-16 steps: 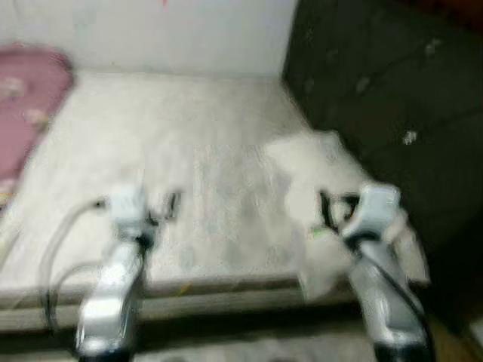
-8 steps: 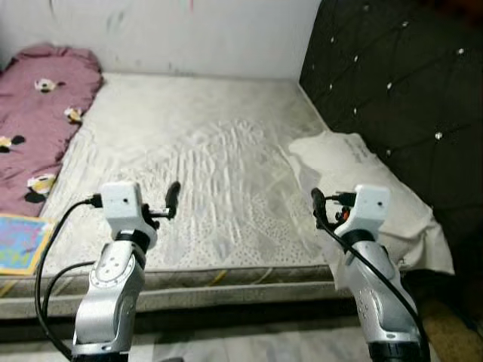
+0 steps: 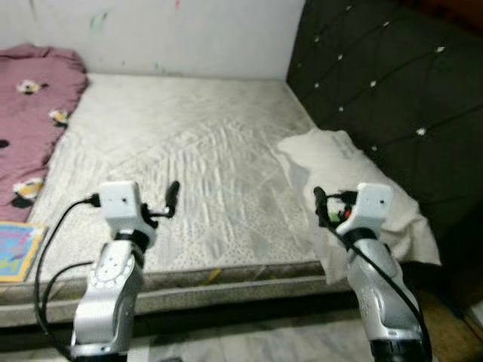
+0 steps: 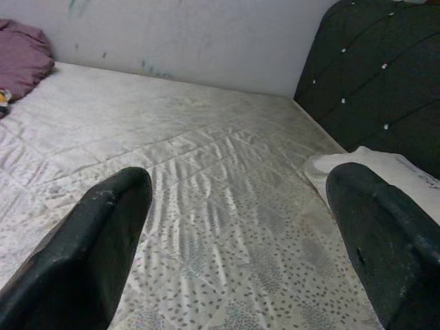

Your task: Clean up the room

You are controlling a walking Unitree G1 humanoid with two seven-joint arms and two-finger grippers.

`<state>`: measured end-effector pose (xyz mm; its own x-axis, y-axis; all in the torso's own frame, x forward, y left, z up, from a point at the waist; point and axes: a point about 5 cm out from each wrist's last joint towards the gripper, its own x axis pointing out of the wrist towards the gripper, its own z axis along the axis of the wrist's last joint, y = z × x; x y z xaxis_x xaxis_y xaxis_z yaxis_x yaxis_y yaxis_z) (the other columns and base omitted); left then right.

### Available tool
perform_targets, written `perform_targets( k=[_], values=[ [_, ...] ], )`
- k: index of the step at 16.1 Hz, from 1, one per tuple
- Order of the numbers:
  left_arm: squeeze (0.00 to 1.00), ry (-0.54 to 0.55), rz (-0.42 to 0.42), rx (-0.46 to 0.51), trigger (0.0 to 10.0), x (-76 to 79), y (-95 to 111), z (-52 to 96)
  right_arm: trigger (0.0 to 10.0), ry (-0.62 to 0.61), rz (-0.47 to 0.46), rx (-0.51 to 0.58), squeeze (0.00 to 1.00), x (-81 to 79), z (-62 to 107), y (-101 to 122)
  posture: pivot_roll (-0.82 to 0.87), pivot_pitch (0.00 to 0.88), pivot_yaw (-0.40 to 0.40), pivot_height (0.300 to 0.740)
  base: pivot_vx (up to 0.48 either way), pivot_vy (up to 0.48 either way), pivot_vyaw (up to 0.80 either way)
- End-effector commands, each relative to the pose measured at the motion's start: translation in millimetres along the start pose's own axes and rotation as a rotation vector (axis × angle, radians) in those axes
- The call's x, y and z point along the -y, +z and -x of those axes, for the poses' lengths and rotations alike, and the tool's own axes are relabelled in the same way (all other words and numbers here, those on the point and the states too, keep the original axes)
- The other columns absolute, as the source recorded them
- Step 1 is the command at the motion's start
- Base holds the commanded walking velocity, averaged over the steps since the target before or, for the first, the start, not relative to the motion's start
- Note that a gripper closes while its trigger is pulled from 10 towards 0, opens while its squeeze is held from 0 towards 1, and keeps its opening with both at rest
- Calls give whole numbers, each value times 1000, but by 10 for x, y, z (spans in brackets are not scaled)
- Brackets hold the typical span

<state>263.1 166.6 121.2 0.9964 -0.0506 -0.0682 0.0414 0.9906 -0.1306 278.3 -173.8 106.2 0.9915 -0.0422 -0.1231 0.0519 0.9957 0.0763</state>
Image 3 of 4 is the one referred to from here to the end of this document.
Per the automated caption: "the colourful children's book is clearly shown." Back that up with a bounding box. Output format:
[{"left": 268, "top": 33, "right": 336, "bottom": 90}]
[{"left": 0, "top": 221, "right": 48, "bottom": 284}]

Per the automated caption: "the white quilted mattress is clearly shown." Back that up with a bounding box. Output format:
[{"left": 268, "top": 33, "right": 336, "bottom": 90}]
[{"left": 0, "top": 73, "right": 408, "bottom": 329}]

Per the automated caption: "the black tufted headboard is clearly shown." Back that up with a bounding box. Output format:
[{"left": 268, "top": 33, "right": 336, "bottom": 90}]
[{"left": 285, "top": 0, "right": 483, "bottom": 257}]

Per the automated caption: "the pink cartoon print quilt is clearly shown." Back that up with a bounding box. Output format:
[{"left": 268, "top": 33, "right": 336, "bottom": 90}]
[{"left": 0, "top": 43, "right": 89, "bottom": 223}]

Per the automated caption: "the brown floor mat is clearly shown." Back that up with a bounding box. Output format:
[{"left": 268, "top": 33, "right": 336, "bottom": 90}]
[{"left": 419, "top": 290, "right": 483, "bottom": 362}]

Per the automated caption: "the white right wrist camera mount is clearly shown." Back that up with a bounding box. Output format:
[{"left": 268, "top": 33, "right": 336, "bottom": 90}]
[{"left": 337, "top": 183, "right": 395, "bottom": 238}]

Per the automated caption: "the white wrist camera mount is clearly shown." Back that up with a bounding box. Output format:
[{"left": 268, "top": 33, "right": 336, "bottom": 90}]
[
  {"left": 337, "top": 183, "right": 395, "bottom": 238},
  {"left": 98, "top": 181, "right": 155, "bottom": 246}
]

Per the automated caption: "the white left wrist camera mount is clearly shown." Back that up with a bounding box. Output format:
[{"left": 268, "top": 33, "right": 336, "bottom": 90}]
[{"left": 98, "top": 181, "right": 155, "bottom": 246}]

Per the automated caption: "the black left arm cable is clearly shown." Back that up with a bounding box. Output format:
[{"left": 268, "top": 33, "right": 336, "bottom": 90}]
[{"left": 34, "top": 195, "right": 103, "bottom": 359}]

